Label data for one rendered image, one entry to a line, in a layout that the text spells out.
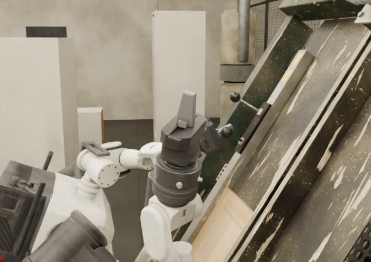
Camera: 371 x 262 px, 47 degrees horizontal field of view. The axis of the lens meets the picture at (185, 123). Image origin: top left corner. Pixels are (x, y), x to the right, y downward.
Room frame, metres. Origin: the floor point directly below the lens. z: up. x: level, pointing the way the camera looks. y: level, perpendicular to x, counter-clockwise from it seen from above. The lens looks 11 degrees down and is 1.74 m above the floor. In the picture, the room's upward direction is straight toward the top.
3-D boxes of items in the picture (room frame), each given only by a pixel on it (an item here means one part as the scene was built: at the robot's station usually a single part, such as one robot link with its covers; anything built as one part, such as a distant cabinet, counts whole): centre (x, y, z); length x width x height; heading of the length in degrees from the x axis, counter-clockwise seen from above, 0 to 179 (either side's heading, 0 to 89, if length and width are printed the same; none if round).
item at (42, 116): (3.69, 1.32, 0.88); 0.90 x 0.60 x 1.75; 7
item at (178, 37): (5.20, 0.10, 1.03); 0.60 x 0.58 x 2.05; 7
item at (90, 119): (6.13, 1.52, 0.36); 0.58 x 0.45 x 0.72; 97
